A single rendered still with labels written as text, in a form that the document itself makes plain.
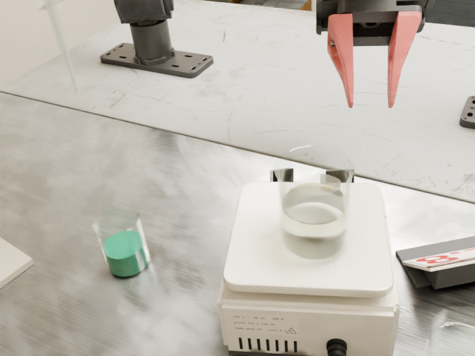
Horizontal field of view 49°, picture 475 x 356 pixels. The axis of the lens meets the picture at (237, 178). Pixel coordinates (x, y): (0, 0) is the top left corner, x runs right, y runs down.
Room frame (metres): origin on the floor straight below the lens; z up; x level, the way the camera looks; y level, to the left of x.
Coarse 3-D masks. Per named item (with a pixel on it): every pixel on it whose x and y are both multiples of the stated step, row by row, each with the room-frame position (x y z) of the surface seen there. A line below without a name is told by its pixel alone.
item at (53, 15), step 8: (48, 0) 0.37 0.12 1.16; (48, 8) 0.37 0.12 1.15; (56, 8) 0.37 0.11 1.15; (56, 16) 0.37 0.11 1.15; (56, 24) 0.37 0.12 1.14; (56, 32) 0.37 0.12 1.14; (56, 40) 0.37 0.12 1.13; (64, 40) 0.37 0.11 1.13; (64, 48) 0.37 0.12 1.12; (64, 56) 0.37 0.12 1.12; (72, 72) 0.37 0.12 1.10; (72, 80) 0.37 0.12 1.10
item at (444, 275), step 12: (456, 240) 0.35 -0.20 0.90; (468, 240) 0.35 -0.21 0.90; (396, 252) 0.34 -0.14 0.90; (408, 252) 0.34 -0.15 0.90; (420, 252) 0.34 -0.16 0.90; (432, 252) 0.34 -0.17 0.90; (444, 252) 0.34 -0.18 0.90; (408, 264) 0.32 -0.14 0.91; (420, 264) 0.31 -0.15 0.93; (456, 264) 0.29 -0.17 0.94; (468, 264) 0.30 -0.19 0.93; (420, 276) 0.31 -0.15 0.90; (432, 276) 0.30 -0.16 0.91; (444, 276) 0.29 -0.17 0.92; (456, 276) 0.30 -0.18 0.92; (468, 276) 0.30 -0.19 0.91
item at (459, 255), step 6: (456, 252) 0.33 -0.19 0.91; (462, 252) 0.32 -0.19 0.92; (468, 252) 0.32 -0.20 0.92; (474, 252) 0.31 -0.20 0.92; (426, 258) 0.32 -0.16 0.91; (432, 258) 0.32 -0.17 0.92; (438, 258) 0.32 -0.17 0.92; (444, 258) 0.31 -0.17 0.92; (450, 258) 0.31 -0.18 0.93; (456, 258) 0.30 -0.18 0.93; (462, 258) 0.30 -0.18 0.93; (426, 264) 0.30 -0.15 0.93; (432, 264) 0.30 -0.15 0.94
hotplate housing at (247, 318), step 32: (224, 288) 0.26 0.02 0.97; (224, 320) 0.25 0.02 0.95; (256, 320) 0.24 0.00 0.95; (288, 320) 0.24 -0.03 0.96; (320, 320) 0.23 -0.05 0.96; (352, 320) 0.23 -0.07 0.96; (384, 320) 0.23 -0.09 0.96; (256, 352) 0.25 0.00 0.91; (288, 352) 0.24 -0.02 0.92; (320, 352) 0.23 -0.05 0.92; (352, 352) 0.23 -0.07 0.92; (384, 352) 0.23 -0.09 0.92
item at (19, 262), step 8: (0, 240) 0.42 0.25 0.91; (0, 248) 0.40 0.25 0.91; (8, 248) 0.40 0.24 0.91; (16, 248) 0.40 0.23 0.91; (0, 256) 0.39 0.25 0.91; (8, 256) 0.39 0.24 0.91; (16, 256) 0.39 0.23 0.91; (24, 256) 0.39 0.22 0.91; (0, 264) 0.38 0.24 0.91; (8, 264) 0.38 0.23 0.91; (16, 264) 0.38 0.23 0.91; (24, 264) 0.38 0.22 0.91; (32, 264) 0.38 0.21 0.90; (0, 272) 0.37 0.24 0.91; (8, 272) 0.37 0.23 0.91; (16, 272) 0.37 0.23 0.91; (0, 280) 0.36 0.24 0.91; (8, 280) 0.36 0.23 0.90; (0, 288) 0.35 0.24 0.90
